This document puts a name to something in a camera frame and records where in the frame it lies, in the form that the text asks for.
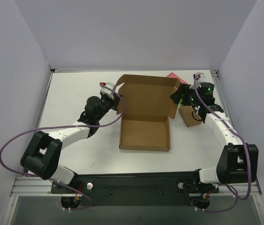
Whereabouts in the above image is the large brown cardboard box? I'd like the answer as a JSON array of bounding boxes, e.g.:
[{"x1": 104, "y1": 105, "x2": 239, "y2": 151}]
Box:
[{"x1": 116, "y1": 74, "x2": 180, "y2": 152}]

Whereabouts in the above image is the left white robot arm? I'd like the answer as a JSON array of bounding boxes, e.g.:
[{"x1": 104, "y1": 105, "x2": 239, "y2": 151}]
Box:
[{"x1": 20, "y1": 93, "x2": 123, "y2": 193}]

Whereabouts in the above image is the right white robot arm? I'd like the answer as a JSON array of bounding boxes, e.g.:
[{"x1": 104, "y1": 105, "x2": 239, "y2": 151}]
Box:
[{"x1": 170, "y1": 82, "x2": 258, "y2": 184}]

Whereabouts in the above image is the small brown cardboard box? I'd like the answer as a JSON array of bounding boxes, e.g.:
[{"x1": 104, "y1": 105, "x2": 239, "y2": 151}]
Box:
[{"x1": 178, "y1": 106, "x2": 202, "y2": 127}]

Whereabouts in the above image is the pink paper box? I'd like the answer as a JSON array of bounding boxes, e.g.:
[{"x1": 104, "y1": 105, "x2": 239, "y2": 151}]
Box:
[{"x1": 167, "y1": 72, "x2": 187, "y2": 84}]

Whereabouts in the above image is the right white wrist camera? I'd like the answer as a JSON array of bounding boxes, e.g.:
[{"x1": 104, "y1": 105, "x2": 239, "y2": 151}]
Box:
[{"x1": 191, "y1": 72, "x2": 205, "y2": 89}]

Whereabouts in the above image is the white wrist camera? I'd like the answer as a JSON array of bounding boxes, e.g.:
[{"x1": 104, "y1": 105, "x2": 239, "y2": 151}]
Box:
[
  {"x1": 100, "y1": 82, "x2": 116, "y2": 99},
  {"x1": 191, "y1": 72, "x2": 205, "y2": 89}
]

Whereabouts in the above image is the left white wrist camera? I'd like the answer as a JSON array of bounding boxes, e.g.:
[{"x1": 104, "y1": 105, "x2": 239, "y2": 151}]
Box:
[{"x1": 100, "y1": 82, "x2": 116, "y2": 99}]

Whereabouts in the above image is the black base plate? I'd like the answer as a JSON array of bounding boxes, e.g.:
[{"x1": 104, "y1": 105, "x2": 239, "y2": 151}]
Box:
[{"x1": 51, "y1": 171, "x2": 219, "y2": 207}]

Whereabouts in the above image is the aluminium frame rail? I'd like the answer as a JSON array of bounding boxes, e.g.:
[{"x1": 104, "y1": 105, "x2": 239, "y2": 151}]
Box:
[{"x1": 10, "y1": 69, "x2": 264, "y2": 197}]

